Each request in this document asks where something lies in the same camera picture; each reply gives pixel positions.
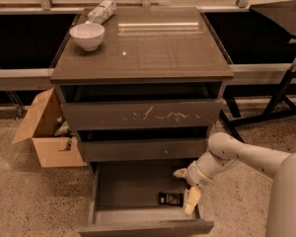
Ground grey drawer cabinet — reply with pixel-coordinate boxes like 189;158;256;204
48;5;235;170

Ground green items in box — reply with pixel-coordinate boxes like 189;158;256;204
54;117;72;151

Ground white ceramic bowl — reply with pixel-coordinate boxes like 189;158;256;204
70;23;105;51

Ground grey top drawer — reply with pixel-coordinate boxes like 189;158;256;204
60;84;224;131

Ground grey bottom drawer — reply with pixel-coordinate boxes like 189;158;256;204
79;159;214;237

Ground open cardboard box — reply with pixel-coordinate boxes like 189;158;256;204
12;89;85;168

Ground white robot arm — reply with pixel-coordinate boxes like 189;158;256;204
174;132;296;237

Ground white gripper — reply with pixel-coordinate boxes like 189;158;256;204
173;151;236;215

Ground grey drawer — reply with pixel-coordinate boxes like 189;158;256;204
79;159;214;237
60;84;224;131
78;126;208;162

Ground grey middle drawer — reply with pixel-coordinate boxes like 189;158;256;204
78;126;208;162

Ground white blue snack bag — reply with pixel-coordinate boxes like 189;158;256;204
88;0;116;25

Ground black rxbar chocolate bar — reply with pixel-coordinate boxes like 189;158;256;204
158;193;184;207

